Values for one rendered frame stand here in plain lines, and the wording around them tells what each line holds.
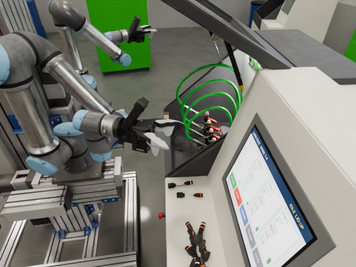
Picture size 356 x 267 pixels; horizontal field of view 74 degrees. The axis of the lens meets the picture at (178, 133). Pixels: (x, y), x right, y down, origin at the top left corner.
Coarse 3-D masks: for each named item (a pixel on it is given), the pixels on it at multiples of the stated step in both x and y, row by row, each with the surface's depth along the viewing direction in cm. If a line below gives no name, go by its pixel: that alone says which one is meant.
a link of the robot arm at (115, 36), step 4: (108, 32) 150; (112, 32) 151; (116, 32) 151; (120, 32) 153; (108, 36) 149; (112, 36) 150; (116, 36) 151; (120, 36) 152; (112, 40) 151; (116, 40) 152; (120, 40) 154; (116, 44) 154
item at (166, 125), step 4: (156, 120) 76; (160, 120) 76; (164, 120) 76; (168, 120) 76; (172, 120) 76; (156, 124) 76; (160, 124) 75; (164, 124) 75; (168, 124) 76; (172, 124) 76; (176, 124) 76; (180, 124) 77; (156, 128) 76; (160, 128) 77; (164, 128) 77; (168, 128) 78; (172, 128) 78; (164, 132) 78; (168, 132) 79
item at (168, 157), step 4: (164, 112) 172; (168, 112) 172; (168, 116) 168; (164, 136) 150; (168, 136) 150; (164, 140) 147; (168, 140) 147; (168, 144) 144; (164, 152) 139; (168, 152) 139; (164, 156) 136; (168, 156) 136; (164, 160) 134; (168, 160) 133; (168, 164) 131; (172, 164) 131; (168, 168) 128; (172, 168) 128; (168, 172) 126
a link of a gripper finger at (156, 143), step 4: (148, 132) 69; (152, 132) 69; (148, 136) 67; (152, 136) 67; (152, 140) 66; (156, 140) 66; (160, 140) 66; (148, 144) 70; (152, 144) 66; (156, 144) 65; (160, 144) 65; (164, 144) 65; (152, 148) 69; (156, 148) 67; (164, 148) 65; (168, 148) 65; (152, 152) 70; (156, 152) 68
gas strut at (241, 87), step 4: (224, 40) 81; (228, 44) 82; (228, 48) 82; (228, 52) 84; (232, 52) 84; (232, 56) 84; (232, 60) 86; (232, 64) 87; (236, 64) 87; (236, 68) 88; (236, 72) 89; (236, 76) 90; (240, 76) 90; (240, 80) 91; (240, 84) 92; (240, 88) 94; (244, 92) 96; (244, 96) 97
